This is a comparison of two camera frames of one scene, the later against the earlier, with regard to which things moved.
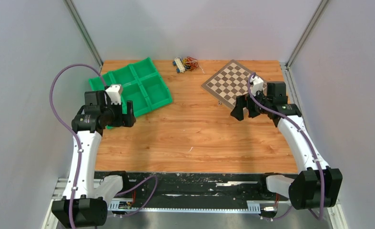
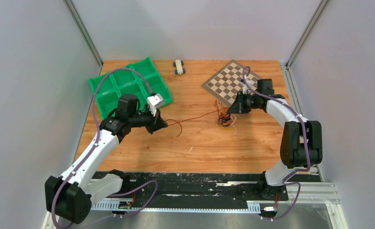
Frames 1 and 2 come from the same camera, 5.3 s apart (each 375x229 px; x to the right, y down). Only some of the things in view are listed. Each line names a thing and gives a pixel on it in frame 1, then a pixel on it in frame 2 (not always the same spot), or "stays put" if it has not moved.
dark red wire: x=192 y=63 → x=192 y=119
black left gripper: x=124 y=120 → x=157 y=122
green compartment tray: x=142 y=84 stays put
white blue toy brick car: x=179 y=65 stays put
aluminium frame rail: x=337 y=216 stays put
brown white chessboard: x=230 y=81 stays put
